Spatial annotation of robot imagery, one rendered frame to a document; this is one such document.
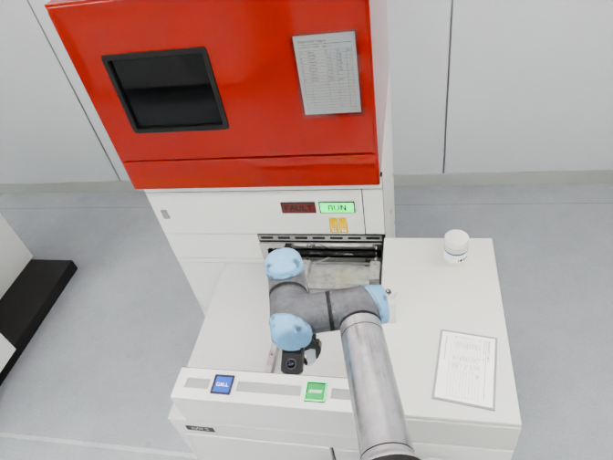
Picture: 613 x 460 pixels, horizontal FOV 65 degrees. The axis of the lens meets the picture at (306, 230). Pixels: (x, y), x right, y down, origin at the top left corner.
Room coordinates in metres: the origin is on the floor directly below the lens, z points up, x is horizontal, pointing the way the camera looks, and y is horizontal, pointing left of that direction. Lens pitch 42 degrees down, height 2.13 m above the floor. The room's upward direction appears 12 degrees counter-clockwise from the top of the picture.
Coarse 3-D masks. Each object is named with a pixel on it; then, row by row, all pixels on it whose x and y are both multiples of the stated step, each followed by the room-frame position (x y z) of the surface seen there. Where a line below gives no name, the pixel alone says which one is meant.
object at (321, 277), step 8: (312, 272) 1.15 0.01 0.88; (320, 272) 1.14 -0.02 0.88; (328, 272) 1.13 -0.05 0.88; (336, 272) 1.12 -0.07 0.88; (344, 272) 1.12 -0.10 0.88; (352, 272) 1.11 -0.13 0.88; (360, 272) 1.10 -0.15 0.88; (368, 272) 1.09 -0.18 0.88; (312, 280) 1.11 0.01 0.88; (320, 280) 1.10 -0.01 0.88; (328, 280) 1.09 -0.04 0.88; (336, 280) 1.09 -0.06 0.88; (344, 280) 1.08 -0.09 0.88; (352, 280) 1.07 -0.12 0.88; (360, 280) 1.06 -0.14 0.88; (368, 280) 1.06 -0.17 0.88
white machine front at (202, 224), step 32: (160, 192) 1.38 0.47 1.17; (192, 192) 1.35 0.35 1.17; (224, 192) 1.31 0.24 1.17; (256, 192) 1.28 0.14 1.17; (288, 192) 1.25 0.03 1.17; (320, 192) 1.22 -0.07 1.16; (352, 192) 1.19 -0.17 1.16; (192, 224) 1.36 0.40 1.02; (224, 224) 1.33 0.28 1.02; (256, 224) 1.29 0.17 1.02; (288, 224) 1.26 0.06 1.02; (320, 224) 1.22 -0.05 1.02; (352, 224) 1.19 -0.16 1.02; (384, 224) 1.17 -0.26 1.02; (192, 256) 1.38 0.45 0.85; (224, 256) 1.34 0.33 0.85; (256, 256) 1.30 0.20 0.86
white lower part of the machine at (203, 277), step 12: (180, 264) 1.40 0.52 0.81; (192, 264) 1.38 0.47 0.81; (204, 264) 1.37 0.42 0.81; (216, 264) 1.35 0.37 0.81; (324, 264) 1.23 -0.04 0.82; (192, 276) 1.39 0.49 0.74; (204, 276) 1.37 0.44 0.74; (216, 276) 1.36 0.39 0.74; (192, 288) 1.40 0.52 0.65; (204, 288) 1.38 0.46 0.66; (204, 300) 1.39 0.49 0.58; (204, 312) 1.40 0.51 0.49
